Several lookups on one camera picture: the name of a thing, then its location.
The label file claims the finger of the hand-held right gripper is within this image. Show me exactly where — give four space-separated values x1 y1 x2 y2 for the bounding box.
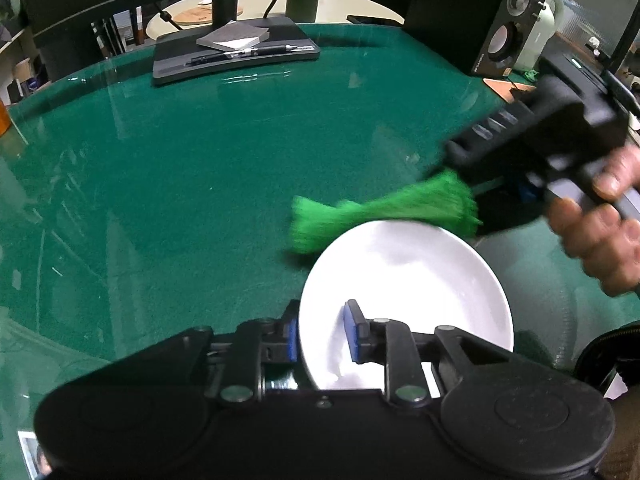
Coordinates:
470 179 549 239

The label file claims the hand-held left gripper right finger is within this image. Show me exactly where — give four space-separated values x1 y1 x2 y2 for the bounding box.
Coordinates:
342 298 512 408

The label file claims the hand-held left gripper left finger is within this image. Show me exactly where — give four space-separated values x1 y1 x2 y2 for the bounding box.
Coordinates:
125 300 302 407

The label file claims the white plate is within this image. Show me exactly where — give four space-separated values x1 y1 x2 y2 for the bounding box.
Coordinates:
299 220 515 391

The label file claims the bright green cloth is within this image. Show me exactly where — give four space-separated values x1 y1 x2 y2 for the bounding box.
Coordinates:
289 170 483 256

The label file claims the person's right hand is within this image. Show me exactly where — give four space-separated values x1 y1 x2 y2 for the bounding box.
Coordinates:
547 145 640 299

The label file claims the black printer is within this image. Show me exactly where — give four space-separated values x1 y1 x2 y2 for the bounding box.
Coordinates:
540 45 640 133

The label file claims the brown mouse pad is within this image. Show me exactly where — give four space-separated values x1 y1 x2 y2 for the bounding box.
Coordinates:
482 77 540 106

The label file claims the pale green white jug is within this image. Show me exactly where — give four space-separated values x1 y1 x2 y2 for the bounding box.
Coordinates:
515 0 566 74

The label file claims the black speaker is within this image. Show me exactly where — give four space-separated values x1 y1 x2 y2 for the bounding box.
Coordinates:
407 0 551 79

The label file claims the black metal pole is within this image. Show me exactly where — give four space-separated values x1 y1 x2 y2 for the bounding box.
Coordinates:
602 0 640 87

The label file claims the dark grey monitor base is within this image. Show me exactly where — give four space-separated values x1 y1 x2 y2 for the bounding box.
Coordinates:
151 15 322 87

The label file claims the black silver pen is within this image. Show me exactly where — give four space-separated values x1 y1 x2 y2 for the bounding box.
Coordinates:
222 43 297 59

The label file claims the grey notepad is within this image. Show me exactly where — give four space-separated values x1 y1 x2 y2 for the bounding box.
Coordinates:
196 19 271 53

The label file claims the round wooden board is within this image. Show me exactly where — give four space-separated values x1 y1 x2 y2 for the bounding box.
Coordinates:
172 2 244 24

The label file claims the white shelf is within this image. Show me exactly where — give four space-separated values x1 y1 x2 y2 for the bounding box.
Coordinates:
0 0 57 107

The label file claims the dark green post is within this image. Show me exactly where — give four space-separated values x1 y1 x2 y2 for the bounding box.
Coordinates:
286 0 321 24

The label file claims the black monitor stand post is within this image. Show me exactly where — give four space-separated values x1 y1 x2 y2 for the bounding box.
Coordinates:
210 0 240 26

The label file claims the black cable with plug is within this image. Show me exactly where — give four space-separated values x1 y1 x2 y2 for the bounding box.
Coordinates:
152 2 182 29

